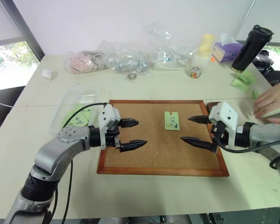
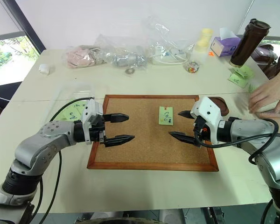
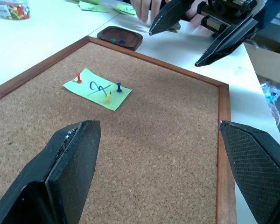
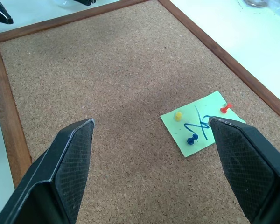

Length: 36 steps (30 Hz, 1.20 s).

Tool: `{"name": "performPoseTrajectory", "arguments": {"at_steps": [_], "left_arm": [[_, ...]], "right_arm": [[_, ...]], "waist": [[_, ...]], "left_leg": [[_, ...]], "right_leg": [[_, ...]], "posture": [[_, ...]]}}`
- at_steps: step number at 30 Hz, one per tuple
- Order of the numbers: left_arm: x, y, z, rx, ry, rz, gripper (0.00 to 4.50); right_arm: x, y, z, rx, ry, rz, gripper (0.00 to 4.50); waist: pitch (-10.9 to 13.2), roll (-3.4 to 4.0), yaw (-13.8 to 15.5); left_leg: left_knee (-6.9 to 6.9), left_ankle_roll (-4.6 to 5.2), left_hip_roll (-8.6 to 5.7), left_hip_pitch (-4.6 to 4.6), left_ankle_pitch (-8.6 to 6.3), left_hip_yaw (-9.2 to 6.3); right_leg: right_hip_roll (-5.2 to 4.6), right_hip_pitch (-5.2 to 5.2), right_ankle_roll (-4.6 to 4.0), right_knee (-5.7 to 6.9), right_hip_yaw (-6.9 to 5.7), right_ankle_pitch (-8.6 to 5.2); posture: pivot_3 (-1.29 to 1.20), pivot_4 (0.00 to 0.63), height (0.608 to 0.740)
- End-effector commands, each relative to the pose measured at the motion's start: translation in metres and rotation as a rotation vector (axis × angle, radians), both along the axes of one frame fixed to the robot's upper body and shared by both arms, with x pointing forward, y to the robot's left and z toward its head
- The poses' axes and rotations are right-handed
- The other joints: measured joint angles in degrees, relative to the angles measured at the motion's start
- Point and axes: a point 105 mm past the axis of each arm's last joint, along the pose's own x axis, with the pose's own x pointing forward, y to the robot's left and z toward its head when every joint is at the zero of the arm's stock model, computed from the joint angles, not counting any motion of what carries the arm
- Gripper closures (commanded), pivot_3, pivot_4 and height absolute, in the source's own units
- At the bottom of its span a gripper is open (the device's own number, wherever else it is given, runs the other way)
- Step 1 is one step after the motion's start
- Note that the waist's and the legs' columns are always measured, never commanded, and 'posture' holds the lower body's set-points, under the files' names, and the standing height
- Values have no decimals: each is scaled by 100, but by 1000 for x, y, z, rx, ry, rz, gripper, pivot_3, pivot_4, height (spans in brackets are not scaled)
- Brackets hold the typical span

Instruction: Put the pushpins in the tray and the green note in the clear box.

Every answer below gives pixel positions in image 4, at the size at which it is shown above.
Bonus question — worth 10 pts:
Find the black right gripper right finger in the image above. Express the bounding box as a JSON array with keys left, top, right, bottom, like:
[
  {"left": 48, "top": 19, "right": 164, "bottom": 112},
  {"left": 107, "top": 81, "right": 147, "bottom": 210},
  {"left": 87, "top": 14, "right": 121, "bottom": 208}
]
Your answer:
[{"left": 208, "top": 116, "right": 280, "bottom": 224}]

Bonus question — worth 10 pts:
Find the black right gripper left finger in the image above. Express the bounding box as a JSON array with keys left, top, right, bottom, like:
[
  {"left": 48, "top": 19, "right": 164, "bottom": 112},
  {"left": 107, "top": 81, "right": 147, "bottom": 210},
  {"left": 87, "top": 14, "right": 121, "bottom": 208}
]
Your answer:
[{"left": 0, "top": 118, "right": 96, "bottom": 224}]

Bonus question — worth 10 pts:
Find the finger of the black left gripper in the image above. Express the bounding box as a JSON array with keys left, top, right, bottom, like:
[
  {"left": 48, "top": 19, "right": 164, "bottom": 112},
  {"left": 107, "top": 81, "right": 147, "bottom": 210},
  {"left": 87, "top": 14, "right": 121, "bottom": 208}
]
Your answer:
[
  {"left": 0, "top": 3, "right": 14, "bottom": 25},
  {"left": 72, "top": 0, "right": 98, "bottom": 6}
]

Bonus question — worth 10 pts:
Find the red push pin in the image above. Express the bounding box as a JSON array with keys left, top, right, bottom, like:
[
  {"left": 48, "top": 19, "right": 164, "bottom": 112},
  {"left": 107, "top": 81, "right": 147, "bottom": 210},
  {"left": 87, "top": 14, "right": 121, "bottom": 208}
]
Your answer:
[{"left": 220, "top": 102, "right": 234, "bottom": 114}]

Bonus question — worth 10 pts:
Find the blue push pin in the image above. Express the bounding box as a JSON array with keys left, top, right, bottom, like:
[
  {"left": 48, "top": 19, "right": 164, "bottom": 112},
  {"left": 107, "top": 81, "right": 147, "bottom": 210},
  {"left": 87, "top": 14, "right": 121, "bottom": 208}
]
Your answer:
[{"left": 186, "top": 133, "right": 199, "bottom": 145}]

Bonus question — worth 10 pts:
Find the green sticky note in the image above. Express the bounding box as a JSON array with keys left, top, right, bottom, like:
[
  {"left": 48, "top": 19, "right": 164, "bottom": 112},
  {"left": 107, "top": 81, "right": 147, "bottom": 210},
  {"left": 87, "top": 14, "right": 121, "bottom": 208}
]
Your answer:
[{"left": 160, "top": 91, "right": 246, "bottom": 158}]

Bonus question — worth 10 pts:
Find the cork board with wooden frame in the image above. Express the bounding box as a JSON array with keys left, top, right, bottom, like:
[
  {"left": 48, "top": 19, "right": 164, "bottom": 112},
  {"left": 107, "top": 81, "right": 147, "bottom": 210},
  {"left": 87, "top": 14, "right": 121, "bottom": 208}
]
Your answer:
[{"left": 0, "top": 0, "right": 280, "bottom": 224}]

